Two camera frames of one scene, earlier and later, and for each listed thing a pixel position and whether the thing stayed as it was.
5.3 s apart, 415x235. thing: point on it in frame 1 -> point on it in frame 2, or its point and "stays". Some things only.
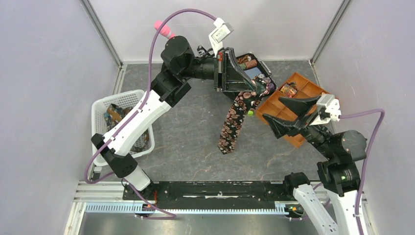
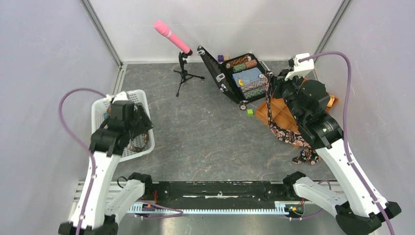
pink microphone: (165, 31) stays
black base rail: (208, 193) stays
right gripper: (302, 105) -> (280, 82)
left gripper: (228, 75) -> (145, 123)
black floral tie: (243, 102) -> (309, 155)
